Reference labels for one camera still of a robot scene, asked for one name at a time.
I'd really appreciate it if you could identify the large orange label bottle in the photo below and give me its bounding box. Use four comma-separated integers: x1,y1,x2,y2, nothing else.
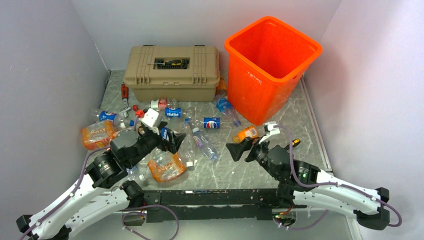
147,151,187,183

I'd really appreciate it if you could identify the pepsi bottle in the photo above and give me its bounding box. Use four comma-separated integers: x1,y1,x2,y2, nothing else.
184,116,231,129
90,109,134,129
164,107,183,118

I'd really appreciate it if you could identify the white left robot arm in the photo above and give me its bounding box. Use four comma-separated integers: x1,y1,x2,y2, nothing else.
16,127,187,240

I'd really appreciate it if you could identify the small orange juice bottle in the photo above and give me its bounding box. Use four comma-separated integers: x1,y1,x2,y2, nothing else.
232,125,259,143

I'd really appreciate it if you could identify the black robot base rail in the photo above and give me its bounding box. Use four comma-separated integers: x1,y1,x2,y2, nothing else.
125,188,306,223

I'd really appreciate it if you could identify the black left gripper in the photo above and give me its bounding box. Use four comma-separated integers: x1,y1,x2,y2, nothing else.
127,121,187,167

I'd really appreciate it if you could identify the blue label bottle near bin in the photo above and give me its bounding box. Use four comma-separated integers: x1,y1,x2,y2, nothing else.
213,94,241,127

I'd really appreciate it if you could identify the yellow black screwdriver on table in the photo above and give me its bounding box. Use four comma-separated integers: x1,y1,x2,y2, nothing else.
292,138,301,148

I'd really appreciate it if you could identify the orange plastic bin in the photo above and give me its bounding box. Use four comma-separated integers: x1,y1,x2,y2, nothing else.
224,16,323,125

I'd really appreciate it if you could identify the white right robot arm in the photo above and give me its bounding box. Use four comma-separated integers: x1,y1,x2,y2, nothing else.
225,137,390,231

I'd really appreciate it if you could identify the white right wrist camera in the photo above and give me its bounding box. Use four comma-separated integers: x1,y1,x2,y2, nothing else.
258,121,281,144

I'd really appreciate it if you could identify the orange bottle behind toolbox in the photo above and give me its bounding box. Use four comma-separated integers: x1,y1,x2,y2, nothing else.
215,77,228,97

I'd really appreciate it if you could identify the red label clear bottle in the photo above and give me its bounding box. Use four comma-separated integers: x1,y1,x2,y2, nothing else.
145,98,179,111

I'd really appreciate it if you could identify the tan plastic toolbox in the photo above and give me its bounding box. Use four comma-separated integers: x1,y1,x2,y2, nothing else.
123,45,221,102

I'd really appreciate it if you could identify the clear purple label water bottle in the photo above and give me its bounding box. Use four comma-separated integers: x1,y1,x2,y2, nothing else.
192,127,219,161

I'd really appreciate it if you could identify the black yellow screwdriver on toolbox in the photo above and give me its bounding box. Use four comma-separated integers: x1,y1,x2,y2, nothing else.
153,59,183,66

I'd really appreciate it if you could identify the blue label bottle front left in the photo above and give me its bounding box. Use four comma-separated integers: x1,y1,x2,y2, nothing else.
127,164,148,184

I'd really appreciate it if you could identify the red handled tool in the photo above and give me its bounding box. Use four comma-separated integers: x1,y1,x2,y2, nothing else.
119,83,132,118

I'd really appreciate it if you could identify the crushed orange label bottle left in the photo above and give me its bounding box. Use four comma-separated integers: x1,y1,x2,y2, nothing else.
80,120,118,151

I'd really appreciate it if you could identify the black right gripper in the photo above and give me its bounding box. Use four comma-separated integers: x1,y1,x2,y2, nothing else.
225,134,280,180

